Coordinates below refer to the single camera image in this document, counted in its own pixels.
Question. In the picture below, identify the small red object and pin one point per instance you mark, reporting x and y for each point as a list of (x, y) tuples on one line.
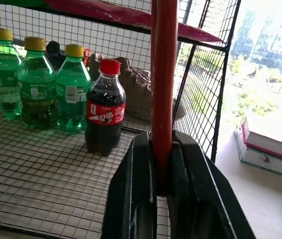
[(86, 56)]

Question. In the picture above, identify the green plastic bottle yellow cap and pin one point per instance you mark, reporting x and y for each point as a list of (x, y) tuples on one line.
[(72, 92), (2, 74), (36, 87)]

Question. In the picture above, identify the brown fabric bag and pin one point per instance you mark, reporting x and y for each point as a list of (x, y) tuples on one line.
[(138, 92)]

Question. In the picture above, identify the cola bottle red cap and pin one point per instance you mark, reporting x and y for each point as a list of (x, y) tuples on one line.
[(105, 109)]

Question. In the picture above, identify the red vertical pole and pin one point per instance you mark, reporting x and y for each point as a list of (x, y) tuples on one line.
[(163, 87)]

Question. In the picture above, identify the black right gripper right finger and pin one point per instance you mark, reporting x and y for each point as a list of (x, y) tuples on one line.
[(200, 199)]

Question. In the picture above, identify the black rounded object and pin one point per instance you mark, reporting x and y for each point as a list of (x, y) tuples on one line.
[(55, 53)]

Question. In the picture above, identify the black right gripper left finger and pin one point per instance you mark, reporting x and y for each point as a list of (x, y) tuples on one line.
[(128, 199)]

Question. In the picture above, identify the stack of books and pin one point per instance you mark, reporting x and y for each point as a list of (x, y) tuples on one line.
[(263, 159)]

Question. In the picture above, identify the book with pink cover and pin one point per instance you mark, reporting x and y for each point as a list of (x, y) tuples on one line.
[(270, 135)]

